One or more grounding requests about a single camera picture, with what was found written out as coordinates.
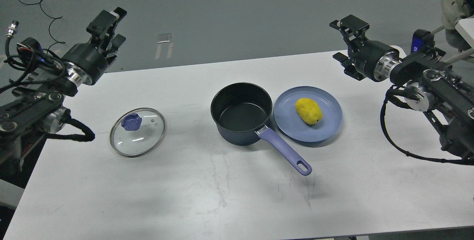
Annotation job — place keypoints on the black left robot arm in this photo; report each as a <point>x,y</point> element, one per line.
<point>38,113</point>

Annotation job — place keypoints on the glass lid purple knob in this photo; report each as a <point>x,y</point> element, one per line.
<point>137,132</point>

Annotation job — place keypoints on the blue round plate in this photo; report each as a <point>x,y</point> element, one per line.
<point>289,122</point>

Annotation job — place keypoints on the clear plastic piece on floor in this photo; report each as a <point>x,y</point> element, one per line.
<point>164,38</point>

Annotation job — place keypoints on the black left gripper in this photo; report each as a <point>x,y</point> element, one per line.
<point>102,30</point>

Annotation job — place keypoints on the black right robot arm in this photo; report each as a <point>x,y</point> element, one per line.
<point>421,81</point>

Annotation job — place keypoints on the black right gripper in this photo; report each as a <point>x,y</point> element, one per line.
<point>375,60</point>

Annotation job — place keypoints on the yellow potato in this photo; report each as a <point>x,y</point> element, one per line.
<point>309,111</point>

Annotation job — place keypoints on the dark blue saucepan purple handle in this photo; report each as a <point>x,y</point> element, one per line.
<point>242,112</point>

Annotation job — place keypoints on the white chair with cloth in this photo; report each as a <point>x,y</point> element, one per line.
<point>458,24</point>

